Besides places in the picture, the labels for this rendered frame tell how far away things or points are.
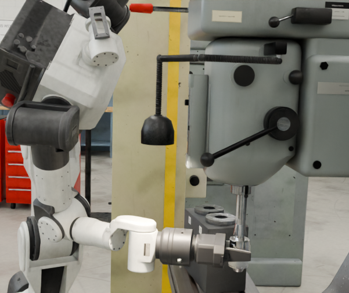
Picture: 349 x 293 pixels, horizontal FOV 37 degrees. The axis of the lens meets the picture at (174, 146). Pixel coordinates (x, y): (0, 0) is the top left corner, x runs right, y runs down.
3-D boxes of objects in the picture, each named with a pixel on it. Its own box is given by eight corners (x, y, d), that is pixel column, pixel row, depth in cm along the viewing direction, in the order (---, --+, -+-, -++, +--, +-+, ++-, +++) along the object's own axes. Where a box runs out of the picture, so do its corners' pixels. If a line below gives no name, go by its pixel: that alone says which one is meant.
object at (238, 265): (244, 270, 119) (245, 246, 118) (225, 265, 121) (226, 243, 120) (250, 263, 123) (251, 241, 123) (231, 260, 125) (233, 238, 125)
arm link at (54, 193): (28, 229, 139) (18, 164, 126) (61, 202, 148) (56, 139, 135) (60, 248, 134) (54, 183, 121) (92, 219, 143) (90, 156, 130)
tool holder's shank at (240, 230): (244, 241, 119) (247, 193, 118) (230, 239, 121) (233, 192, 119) (248, 237, 122) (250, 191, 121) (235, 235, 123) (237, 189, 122)
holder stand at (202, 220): (205, 294, 142) (208, 224, 139) (182, 265, 163) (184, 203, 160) (245, 290, 145) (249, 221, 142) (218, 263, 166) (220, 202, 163)
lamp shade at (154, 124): (135, 141, 113) (136, 113, 112) (164, 140, 116) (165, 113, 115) (149, 146, 106) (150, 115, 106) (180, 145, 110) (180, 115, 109)
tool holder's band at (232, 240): (245, 246, 118) (246, 242, 118) (226, 243, 120) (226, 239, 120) (251, 241, 123) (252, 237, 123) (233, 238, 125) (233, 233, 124)
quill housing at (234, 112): (210, 189, 108) (216, 34, 104) (196, 171, 128) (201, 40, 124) (298, 190, 110) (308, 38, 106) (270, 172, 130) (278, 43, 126)
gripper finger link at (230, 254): (250, 262, 119) (223, 260, 120) (251, 249, 119) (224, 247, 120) (250, 265, 118) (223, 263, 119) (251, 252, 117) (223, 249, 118)
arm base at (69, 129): (7, 158, 123) (0, 120, 116) (24, 127, 133) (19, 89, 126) (69, 165, 123) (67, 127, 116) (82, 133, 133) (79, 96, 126)
